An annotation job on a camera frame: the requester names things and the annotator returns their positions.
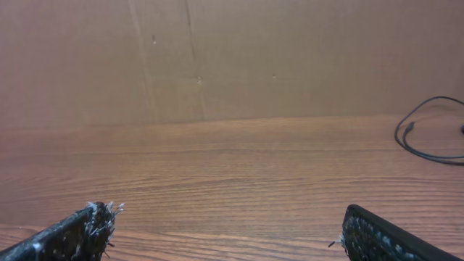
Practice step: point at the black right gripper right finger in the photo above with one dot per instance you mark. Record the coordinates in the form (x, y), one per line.
(368, 237)

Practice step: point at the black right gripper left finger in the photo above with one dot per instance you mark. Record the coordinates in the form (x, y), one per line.
(82, 236)

